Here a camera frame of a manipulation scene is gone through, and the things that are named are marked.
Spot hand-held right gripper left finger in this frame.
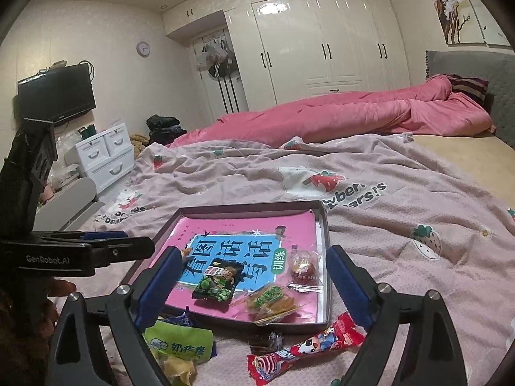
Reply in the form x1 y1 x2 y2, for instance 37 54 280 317
48 246 186 386

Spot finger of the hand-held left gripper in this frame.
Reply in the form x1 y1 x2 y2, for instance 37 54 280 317
86 236 155 270
28 230 127 246

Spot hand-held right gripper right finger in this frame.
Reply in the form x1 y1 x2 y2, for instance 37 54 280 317
327 245 469 386

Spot blue cookie packet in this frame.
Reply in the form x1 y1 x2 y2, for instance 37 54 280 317
161 308 194 328

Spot light green candy packet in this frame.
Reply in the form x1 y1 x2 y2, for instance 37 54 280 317
143 317 214 386

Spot black green pea packet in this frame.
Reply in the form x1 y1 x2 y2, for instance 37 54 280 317
192 263 242 304

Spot long red snack packet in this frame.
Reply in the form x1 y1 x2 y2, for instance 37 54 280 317
246 311 367 386

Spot green label cracker packet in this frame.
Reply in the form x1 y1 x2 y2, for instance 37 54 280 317
233 283 300 326

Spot small dark candy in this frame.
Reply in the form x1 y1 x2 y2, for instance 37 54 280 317
247 332 284 356

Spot dark shallow cardboard box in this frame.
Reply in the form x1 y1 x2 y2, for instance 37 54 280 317
119 200 334 326

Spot person's left hand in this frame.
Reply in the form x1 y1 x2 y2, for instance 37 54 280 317
40 278 79 334

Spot white plastic bags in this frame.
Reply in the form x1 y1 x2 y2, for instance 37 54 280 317
48 133 81 194

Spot grey white bench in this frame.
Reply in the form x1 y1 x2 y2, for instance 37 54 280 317
34 177 107 234

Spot strawberry printed blanket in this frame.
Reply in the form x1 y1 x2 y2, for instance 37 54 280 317
92 133 515 386

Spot white drawer cabinet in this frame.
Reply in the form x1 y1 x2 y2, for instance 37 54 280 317
64 123 135 194

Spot black television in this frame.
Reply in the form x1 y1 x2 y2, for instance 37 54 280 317
17 63 97 123

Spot brown plush toy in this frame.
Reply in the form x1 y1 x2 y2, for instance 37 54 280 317
129 133 151 153

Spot pink book with blue panel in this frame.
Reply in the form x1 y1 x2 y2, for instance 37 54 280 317
151 211 326 324

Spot pile of dark clothes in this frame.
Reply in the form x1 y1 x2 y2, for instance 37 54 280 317
145 115 188 145

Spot pink quilt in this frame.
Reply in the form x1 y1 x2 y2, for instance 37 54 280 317
165 74 493 149

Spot beige bed sheet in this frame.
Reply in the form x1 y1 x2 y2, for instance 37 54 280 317
410 133 515 202

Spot coat stand with bags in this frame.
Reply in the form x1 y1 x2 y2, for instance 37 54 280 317
195 34 242 115

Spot dark striped pillow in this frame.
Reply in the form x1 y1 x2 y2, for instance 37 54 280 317
445 73 489 103

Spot white wardrobe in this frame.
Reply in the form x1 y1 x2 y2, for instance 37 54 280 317
161 0 411 115

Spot grey padded headboard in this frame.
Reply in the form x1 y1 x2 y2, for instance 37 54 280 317
424 49 515 149

